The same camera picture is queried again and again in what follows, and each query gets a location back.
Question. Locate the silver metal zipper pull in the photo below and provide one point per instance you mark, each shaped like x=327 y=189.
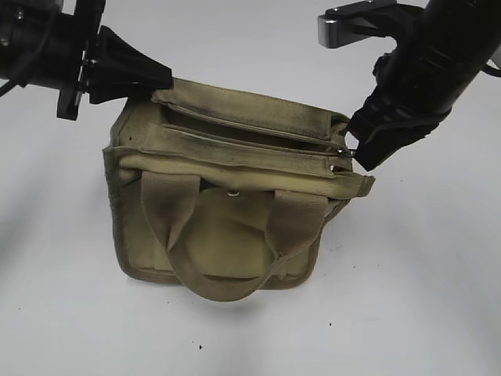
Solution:
x=346 y=152

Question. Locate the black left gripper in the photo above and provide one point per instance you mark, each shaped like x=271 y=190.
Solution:
x=43 y=46

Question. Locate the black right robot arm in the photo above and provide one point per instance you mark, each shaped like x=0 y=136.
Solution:
x=474 y=26

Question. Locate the silver grey wrist camera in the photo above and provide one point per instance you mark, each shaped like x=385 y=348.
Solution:
x=347 y=24

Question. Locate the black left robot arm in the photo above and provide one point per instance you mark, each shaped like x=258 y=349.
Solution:
x=73 y=54

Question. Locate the olive yellow canvas bag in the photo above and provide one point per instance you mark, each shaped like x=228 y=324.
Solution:
x=223 y=191

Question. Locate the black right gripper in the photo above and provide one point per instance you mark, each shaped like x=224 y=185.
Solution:
x=426 y=73

